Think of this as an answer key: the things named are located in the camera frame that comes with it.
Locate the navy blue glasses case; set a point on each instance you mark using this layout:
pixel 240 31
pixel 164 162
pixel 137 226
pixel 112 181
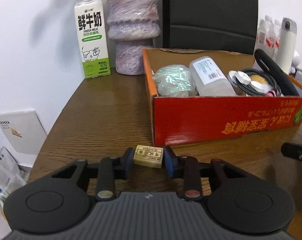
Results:
pixel 271 68

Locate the white thermos bottle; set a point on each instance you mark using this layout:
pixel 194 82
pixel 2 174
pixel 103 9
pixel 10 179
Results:
pixel 287 43

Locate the purple ceramic vase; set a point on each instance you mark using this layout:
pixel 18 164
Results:
pixel 133 24

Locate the beige eraser block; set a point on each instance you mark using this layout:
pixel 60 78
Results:
pixel 148 156

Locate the white round cap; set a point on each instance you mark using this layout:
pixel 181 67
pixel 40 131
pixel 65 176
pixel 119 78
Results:
pixel 243 78

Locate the clear plastic wipes pack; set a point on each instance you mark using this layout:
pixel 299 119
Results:
pixel 209 78

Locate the black paper bag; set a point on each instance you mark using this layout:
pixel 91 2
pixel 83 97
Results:
pixel 229 25

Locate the red cardboard box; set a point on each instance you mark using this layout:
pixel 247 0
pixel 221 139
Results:
pixel 176 121

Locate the blue white paper packages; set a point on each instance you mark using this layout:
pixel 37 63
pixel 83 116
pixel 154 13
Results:
pixel 11 175

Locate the white round speaker robot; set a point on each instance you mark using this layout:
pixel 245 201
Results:
pixel 296 59

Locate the white green milk carton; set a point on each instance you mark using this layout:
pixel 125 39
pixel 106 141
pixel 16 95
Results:
pixel 92 37

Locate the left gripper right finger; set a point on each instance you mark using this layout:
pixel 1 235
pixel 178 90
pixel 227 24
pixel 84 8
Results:
pixel 233 198

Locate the iridescent plastic bag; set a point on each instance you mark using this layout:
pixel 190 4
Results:
pixel 174 81

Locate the white wall panel box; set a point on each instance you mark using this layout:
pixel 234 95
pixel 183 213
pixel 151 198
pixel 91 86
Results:
pixel 24 131

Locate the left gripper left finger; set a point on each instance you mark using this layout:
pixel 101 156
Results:
pixel 65 197

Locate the yellow white plush toy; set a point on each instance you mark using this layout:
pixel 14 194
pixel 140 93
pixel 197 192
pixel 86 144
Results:
pixel 260 79

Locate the left clear water bottle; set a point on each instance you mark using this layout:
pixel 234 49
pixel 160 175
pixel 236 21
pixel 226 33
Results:
pixel 268 36

